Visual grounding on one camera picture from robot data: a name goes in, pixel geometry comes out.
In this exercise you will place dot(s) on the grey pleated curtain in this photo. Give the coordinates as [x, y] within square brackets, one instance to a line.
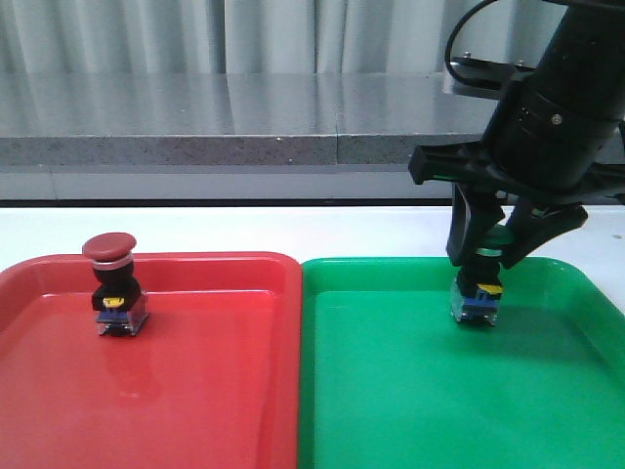
[266, 36]

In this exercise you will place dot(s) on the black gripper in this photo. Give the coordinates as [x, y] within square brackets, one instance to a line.
[541, 142]

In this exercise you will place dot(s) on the green mushroom push button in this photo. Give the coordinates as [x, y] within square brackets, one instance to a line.
[477, 290]

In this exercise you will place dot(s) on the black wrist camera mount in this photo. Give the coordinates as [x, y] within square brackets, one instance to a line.
[477, 78]

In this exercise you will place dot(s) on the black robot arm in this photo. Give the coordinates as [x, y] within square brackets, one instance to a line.
[587, 45]

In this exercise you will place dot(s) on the red mushroom push button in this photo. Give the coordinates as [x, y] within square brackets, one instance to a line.
[119, 302]

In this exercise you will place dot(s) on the red plastic tray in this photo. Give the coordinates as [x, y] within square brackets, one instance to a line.
[211, 380]

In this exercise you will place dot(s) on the grey stone counter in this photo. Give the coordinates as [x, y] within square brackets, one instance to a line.
[200, 138]

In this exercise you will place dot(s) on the green plastic tray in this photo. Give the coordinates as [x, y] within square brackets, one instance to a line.
[391, 380]

